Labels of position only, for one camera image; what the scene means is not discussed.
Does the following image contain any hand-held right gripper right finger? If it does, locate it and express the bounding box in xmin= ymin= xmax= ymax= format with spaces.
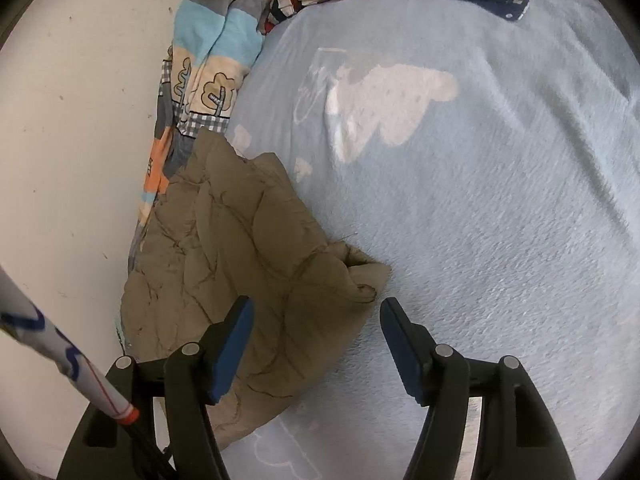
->
xmin=380 ymin=297 xmax=573 ymax=480

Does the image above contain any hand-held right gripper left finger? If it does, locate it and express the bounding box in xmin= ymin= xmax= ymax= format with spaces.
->
xmin=57 ymin=296 xmax=254 ymax=480

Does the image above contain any brown puffer jacket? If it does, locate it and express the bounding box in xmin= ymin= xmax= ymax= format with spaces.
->
xmin=120 ymin=127 xmax=392 ymax=453

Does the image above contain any white tube with red band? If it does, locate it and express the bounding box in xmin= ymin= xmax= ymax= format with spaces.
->
xmin=0 ymin=265 xmax=176 ymax=480

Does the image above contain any light blue cloud-print blanket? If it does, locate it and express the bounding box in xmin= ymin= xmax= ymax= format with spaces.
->
xmin=115 ymin=0 xmax=640 ymax=480

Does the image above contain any patchwork cartoon-print quilt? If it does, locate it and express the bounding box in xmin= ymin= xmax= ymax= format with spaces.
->
xmin=127 ymin=0 xmax=301 ymax=273

